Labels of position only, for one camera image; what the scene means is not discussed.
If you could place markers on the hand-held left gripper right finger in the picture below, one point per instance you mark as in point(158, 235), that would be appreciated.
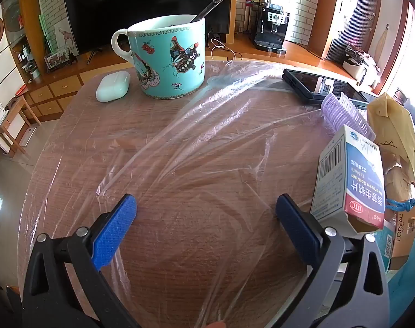
point(296, 225)

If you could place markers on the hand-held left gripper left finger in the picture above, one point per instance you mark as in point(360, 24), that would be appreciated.
point(115, 229)

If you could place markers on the white blue medicine box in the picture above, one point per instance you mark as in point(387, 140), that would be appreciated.
point(347, 184)

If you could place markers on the purple hair roller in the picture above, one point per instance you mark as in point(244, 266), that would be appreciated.
point(347, 116)

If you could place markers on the cardboard box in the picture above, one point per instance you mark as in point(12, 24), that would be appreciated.
point(404, 232)

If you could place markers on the round wooden table green edge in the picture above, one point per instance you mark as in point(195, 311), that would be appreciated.
point(70, 109)

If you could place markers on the brown paper bag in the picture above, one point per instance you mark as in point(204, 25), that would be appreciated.
point(395, 126)

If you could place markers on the pale green earbuds case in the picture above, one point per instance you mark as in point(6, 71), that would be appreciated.
point(113, 86)

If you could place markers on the black tablet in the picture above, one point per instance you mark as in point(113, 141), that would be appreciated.
point(306, 82)

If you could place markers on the wooden television cabinet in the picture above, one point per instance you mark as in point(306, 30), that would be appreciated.
point(67, 85)

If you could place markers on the small wooden side table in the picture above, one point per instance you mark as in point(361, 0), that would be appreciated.
point(14, 107)

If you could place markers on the grey handbag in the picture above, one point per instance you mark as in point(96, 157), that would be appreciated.
point(357, 65)

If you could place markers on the turquoise butterfly mug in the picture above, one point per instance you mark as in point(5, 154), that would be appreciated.
point(166, 58)

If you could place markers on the giraffe picture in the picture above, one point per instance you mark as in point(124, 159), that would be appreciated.
point(67, 37)

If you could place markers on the black coffee machine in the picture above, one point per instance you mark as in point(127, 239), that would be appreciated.
point(269, 27)

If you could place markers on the black television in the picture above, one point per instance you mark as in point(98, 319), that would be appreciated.
point(125, 3)

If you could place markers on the metal spoon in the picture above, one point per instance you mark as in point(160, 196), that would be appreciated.
point(212, 5)

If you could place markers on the small photo frame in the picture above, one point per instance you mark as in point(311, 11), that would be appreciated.
point(57, 59)

